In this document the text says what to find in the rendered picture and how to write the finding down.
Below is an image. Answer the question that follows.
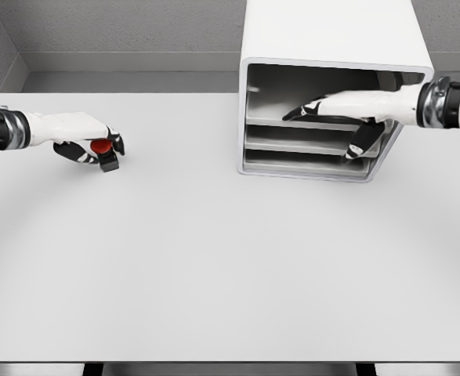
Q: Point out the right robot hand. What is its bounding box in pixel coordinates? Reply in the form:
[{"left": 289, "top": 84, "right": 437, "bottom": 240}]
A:
[{"left": 282, "top": 86, "right": 407, "bottom": 161}]

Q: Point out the black switch with red knob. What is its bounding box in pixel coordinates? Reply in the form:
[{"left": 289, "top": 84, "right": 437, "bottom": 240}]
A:
[{"left": 89, "top": 137, "right": 121, "bottom": 174}]

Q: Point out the white tabletop storage cabinet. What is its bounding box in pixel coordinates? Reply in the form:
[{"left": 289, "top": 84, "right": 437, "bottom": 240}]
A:
[{"left": 237, "top": 0, "right": 436, "bottom": 184}]

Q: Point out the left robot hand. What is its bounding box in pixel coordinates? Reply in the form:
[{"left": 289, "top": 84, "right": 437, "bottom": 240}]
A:
[{"left": 44, "top": 111, "right": 126, "bottom": 165}]

